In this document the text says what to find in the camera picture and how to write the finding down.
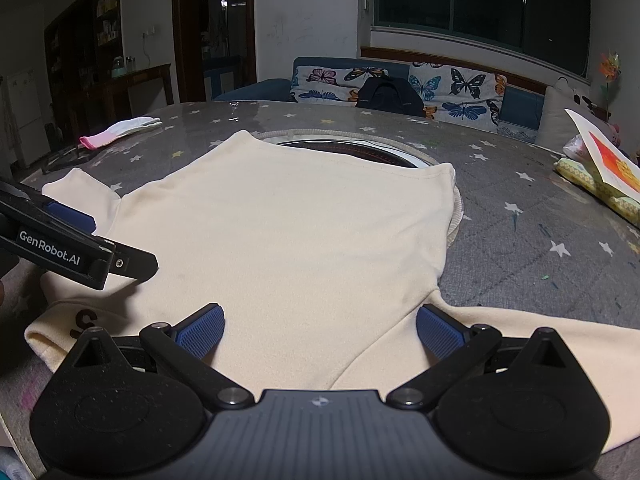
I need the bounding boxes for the butterfly-print sofa cushion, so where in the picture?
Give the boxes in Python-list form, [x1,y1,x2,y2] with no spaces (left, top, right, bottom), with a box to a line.
[290,66,407,107]
[407,62,507,127]

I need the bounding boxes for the blue chair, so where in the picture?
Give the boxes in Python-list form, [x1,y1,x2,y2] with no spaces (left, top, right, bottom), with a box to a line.
[202,57,242,102]

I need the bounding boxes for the yellow-green patterned cloth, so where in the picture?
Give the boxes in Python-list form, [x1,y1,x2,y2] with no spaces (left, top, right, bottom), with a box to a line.
[555,157,640,227]

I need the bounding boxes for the white plastic bag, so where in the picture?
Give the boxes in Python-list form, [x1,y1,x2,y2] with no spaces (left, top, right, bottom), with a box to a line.
[562,135,592,161]

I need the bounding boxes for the white and pink glove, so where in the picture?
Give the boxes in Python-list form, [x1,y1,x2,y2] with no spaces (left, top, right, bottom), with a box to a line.
[79,116,162,151]

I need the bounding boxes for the colourful paper flower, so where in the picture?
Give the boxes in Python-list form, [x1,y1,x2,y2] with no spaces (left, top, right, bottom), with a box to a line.
[597,50,624,111]

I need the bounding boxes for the blue sofa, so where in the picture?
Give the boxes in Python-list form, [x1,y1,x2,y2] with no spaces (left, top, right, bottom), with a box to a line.
[212,57,547,143]

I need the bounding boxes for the cream sweatshirt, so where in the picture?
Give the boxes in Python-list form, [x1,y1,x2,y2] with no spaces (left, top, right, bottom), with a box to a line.
[25,130,640,456]

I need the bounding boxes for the dark window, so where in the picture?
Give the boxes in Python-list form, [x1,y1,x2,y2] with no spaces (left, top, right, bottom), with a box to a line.
[372,0,607,79]

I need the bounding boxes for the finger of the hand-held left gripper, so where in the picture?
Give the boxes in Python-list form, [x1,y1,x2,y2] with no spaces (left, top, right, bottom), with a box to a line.
[102,252,159,281]
[0,176,97,235]

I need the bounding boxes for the dark blue bag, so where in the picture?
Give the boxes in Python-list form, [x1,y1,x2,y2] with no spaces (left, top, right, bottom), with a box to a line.
[356,76,427,119]

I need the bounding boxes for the paper sheet with orange print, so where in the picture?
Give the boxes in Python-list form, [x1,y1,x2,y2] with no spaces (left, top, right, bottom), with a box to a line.
[565,107,640,187]

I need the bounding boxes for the panda plush toy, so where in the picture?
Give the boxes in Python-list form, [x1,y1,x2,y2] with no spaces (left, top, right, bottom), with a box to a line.
[557,77,617,122]

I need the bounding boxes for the dark wooden door frame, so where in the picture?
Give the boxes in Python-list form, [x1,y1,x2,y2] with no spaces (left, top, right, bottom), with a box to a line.
[171,0,258,104]

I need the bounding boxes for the dark wooden shelf cabinet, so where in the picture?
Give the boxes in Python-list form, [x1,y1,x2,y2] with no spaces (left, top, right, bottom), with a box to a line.
[44,0,124,111]

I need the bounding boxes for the wooden side table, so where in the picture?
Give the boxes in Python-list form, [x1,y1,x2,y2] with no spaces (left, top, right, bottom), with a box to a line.
[82,62,176,122]

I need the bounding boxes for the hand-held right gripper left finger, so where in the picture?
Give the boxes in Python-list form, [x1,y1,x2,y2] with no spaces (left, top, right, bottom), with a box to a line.
[65,303,256,409]

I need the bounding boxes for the white cabinet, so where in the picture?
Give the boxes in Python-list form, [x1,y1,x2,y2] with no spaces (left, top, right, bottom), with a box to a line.
[5,70,44,167]

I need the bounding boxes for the grey pillow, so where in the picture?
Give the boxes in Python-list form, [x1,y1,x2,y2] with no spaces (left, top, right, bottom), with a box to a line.
[536,85,601,152]

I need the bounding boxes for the round black induction cooktop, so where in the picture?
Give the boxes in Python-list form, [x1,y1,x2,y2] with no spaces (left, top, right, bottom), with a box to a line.
[260,130,441,169]

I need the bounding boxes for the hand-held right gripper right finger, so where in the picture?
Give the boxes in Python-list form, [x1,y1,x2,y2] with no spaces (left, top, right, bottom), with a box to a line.
[387,304,576,409]

